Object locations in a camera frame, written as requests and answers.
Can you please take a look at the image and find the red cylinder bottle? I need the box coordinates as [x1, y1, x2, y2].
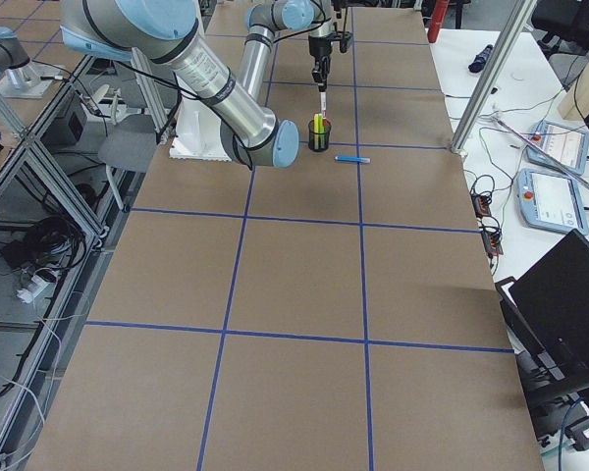
[427, 0, 450, 44]

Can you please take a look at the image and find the grey office chair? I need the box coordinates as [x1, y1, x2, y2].
[97, 114, 158, 212]

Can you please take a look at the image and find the lower teach pendant tablet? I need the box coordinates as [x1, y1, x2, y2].
[516, 168, 589, 236]

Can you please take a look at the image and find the upper teach pendant tablet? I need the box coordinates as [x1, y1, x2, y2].
[530, 120, 589, 175]

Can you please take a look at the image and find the aluminium frame post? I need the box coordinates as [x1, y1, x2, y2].
[450, 0, 537, 155]

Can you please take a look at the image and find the black mesh pen holder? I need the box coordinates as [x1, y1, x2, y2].
[307, 119, 331, 152]

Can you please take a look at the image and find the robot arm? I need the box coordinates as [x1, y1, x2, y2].
[61, 0, 352, 169]

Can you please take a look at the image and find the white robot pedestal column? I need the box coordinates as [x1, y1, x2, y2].
[169, 98, 231, 162]

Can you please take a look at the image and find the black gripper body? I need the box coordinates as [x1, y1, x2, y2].
[308, 30, 351, 72]

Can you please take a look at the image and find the blue highlighter pen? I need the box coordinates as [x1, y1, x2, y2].
[335, 155, 371, 164]

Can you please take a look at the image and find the teach pendant tablet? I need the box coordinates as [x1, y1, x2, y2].
[516, 168, 589, 236]
[530, 120, 589, 175]

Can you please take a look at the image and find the red white marker pen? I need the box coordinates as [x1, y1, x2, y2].
[319, 91, 327, 121]

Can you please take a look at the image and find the black laptop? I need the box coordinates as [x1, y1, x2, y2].
[505, 230, 589, 368]

